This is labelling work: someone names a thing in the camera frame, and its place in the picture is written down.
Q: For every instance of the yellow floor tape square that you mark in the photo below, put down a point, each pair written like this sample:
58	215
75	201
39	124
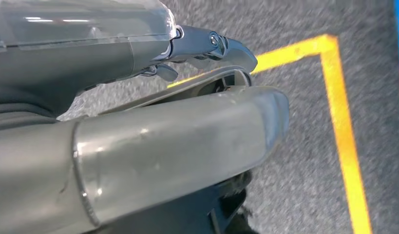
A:
334	97

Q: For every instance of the black robot foot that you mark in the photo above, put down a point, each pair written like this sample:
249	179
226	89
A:
186	213

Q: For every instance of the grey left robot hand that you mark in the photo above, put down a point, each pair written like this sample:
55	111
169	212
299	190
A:
154	151

